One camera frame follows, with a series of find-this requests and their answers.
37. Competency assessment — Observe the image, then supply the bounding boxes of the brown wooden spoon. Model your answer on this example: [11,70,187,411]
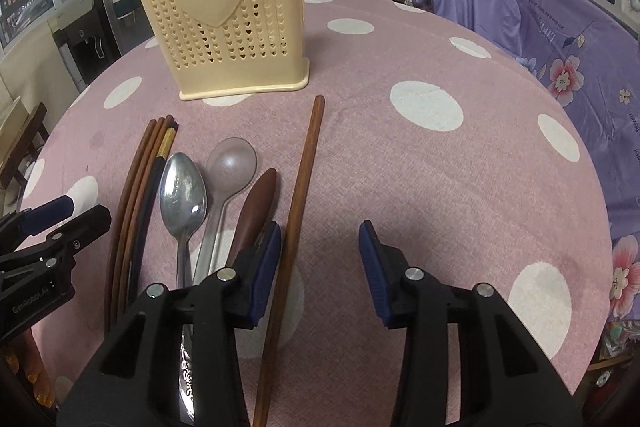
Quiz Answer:
[225,168,277,268]

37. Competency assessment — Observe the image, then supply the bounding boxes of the purple floral cloth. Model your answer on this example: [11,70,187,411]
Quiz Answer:
[410,0,640,323]

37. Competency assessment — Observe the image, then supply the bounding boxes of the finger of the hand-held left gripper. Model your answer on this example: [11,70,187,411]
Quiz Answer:
[0,196,75,240]
[0,205,112,279]

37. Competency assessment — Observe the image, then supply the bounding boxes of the metal spoon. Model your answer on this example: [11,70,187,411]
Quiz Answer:
[159,152,208,427]

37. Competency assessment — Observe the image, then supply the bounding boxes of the person's foot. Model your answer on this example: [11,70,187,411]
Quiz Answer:
[0,332,57,409]

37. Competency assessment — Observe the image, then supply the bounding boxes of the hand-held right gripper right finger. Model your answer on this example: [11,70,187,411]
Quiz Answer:
[358,220,586,427]

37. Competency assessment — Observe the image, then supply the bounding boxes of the long brown wooden chopstick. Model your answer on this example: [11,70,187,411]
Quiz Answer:
[251,95,325,427]

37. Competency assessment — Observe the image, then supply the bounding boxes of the translucent plastic spoon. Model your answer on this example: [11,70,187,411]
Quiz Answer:
[192,137,259,285]

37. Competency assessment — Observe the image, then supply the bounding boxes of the water dispenser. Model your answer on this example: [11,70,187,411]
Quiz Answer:
[50,0,138,92]

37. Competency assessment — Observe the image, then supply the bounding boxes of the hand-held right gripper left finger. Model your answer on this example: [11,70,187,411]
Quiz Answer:
[56,221,283,427]

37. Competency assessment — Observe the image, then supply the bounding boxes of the beige perforated utensil holder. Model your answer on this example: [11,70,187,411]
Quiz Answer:
[125,0,311,101]

